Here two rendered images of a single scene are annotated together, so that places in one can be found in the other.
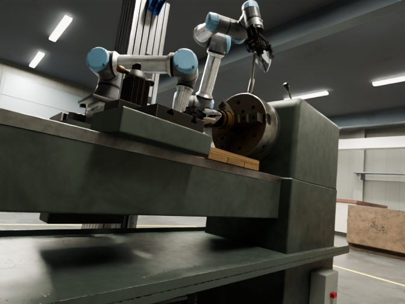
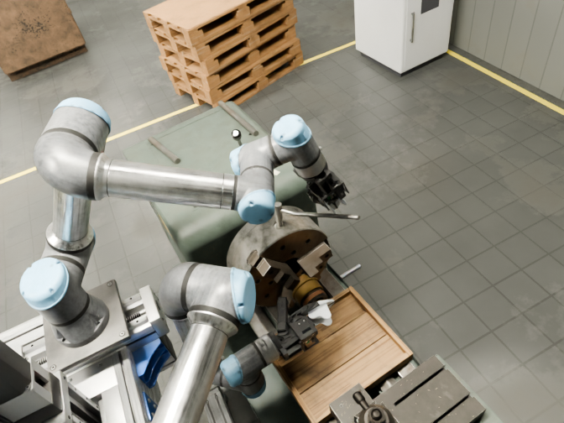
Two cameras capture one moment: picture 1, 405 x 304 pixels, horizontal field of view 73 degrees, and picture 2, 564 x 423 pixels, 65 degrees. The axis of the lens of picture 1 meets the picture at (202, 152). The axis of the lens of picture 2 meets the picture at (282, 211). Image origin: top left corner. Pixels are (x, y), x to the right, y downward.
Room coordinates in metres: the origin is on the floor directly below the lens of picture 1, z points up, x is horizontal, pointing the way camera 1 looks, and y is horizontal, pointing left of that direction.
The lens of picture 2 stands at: (0.91, 0.61, 2.20)
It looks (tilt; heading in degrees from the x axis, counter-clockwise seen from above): 46 degrees down; 294
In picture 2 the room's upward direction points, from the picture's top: 13 degrees counter-clockwise
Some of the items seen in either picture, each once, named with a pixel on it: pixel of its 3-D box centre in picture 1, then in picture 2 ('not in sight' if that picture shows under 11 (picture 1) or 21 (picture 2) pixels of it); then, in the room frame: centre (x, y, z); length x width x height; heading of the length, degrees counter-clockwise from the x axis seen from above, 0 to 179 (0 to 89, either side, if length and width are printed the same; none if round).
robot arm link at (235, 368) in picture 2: not in sight; (242, 365); (1.31, 0.18, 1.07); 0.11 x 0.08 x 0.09; 46
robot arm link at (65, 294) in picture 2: (182, 101); (53, 288); (1.78, 0.17, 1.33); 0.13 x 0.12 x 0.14; 107
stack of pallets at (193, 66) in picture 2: not in sight; (227, 39); (2.67, -3.07, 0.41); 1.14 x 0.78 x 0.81; 58
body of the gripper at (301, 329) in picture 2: (191, 117); (294, 334); (1.19, 0.07, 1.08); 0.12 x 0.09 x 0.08; 46
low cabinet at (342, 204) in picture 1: (335, 215); not in sight; (8.99, -4.50, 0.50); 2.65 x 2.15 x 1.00; 131
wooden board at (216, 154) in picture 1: (200, 159); (334, 351); (1.10, 0.00, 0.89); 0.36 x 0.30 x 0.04; 46
